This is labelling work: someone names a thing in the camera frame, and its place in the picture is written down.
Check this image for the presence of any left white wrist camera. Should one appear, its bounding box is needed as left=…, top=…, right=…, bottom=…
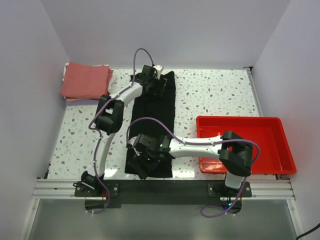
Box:
left=152, top=64, right=164, bottom=76

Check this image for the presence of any black power cable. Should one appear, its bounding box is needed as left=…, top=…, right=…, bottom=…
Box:
left=296, top=226, right=320, bottom=240

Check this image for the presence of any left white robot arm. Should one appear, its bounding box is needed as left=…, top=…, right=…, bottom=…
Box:
left=81, top=64, right=167, bottom=196

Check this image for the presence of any black t-shirt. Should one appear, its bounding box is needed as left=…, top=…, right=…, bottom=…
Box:
left=124, top=70, right=176, bottom=180

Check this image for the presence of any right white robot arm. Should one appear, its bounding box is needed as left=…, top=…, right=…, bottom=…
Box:
left=127, top=131, right=253, bottom=197

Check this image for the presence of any folded lavender t-shirt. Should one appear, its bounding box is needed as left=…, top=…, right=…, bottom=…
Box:
left=65, top=98, right=99, bottom=106

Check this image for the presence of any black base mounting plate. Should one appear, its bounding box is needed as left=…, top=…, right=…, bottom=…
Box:
left=73, top=180, right=253, bottom=210

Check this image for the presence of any folded white t-shirt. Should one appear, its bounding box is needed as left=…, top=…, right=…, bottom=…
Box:
left=62, top=62, right=70, bottom=82

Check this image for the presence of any red plastic bin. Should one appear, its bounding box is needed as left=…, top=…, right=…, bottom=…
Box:
left=196, top=116, right=297, bottom=175

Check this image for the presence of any folded pink t-shirt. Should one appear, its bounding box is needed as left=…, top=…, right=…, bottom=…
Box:
left=60, top=62, right=114, bottom=100

